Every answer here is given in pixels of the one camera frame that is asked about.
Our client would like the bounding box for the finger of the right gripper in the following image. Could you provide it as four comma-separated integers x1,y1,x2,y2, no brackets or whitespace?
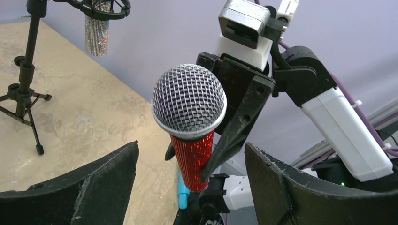
165,142,175,161

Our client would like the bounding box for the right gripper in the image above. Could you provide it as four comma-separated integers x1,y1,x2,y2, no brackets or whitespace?
196,52,275,182

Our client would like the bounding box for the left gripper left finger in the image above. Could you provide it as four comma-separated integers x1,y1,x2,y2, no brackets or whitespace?
0,142,139,225

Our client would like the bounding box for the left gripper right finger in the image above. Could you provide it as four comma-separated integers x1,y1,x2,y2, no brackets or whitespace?
245,143,398,225

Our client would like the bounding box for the blue microphone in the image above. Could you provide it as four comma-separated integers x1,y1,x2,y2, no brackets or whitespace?
177,172,190,210

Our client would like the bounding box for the red microphone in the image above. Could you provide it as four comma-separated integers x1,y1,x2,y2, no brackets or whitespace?
151,64,227,192

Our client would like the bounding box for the black tripod shock-mount stand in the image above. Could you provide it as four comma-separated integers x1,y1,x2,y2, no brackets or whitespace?
0,0,131,155

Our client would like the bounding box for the glitter microphone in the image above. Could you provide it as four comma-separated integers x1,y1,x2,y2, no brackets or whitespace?
85,0,111,57

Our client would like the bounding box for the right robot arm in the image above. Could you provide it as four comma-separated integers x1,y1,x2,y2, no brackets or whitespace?
171,46,395,192

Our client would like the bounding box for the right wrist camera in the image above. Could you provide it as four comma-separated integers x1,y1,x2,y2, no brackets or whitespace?
214,0,299,71

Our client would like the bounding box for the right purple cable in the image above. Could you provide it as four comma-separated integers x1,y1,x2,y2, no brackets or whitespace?
253,0,398,158

